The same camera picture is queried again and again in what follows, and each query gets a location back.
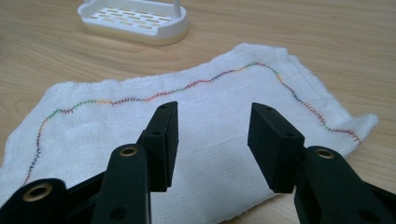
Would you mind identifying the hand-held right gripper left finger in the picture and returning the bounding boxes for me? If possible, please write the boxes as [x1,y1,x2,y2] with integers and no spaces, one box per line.
[135,101,179,193]

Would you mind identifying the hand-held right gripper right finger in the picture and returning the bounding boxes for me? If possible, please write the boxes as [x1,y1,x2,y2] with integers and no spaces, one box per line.
[247,102,306,194]

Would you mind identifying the white cloth with coloured stitching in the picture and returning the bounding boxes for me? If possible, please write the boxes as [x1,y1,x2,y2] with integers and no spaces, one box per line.
[0,42,379,224]

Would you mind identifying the white slotted plastic rack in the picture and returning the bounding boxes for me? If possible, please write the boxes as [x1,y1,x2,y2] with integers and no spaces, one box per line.
[77,0,190,47]

